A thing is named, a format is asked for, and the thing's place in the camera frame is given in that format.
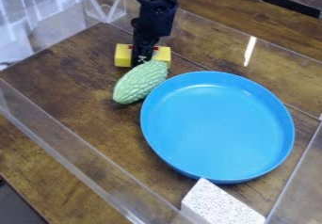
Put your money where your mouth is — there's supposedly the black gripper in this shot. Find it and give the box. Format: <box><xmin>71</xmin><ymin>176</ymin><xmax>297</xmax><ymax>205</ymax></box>
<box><xmin>131</xmin><ymin>0</ymin><xmax>179</xmax><ymax>67</ymax></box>

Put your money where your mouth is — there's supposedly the yellow butter block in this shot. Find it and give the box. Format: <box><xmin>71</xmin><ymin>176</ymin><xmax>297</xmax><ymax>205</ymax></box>
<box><xmin>115</xmin><ymin>43</ymin><xmax>171</xmax><ymax>67</ymax></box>

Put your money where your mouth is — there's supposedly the green bitter gourd toy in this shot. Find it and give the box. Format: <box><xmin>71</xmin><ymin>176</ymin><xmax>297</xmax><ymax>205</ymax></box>
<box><xmin>112</xmin><ymin>60</ymin><xmax>169</xmax><ymax>104</ymax></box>

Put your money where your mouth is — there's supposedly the blue round tray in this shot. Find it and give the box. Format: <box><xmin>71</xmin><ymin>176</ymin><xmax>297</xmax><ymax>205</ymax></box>
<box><xmin>139</xmin><ymin>72</ymin><xmax>295</xmax><ymax>184</ymax></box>

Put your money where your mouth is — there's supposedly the white speckled foam block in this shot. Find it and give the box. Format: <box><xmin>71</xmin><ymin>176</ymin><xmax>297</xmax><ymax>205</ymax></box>
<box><xmin>182</xmin><ymin>179</ymin><xmax>266</xmax><ymax>224</ymax></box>

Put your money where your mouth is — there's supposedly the clear acrylic enclosure wall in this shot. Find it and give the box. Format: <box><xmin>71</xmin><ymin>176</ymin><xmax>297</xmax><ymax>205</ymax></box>
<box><xmin>0</xmin><ymin>0</ymin><xmax>322</xmax><ymax>224</ymax></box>

